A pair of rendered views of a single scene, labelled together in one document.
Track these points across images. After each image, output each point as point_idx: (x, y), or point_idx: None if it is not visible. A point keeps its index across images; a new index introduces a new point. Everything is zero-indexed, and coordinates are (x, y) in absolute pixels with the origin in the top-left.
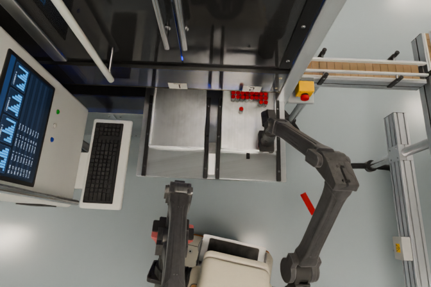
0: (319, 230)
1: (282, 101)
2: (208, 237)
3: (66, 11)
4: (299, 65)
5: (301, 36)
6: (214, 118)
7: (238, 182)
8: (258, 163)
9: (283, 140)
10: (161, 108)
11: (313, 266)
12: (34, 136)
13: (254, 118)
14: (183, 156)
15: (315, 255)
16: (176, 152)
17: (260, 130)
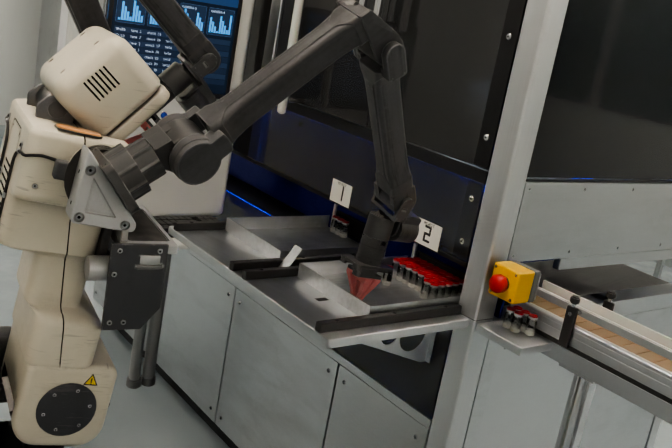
0: (272, 60)
1: (467, 316)
2: (141, 207)
3: None
4: (500, 152)
5: (505, 64)
6: None
7: None
8: (321, 309)
9: (401, 327)
10: (294, 231)
11: (206, 134)
12: (162, 70)
13: (395, 296)
14: (243, 251)
15: (230, 102)
16: (242, 246)
17: (383, 303)
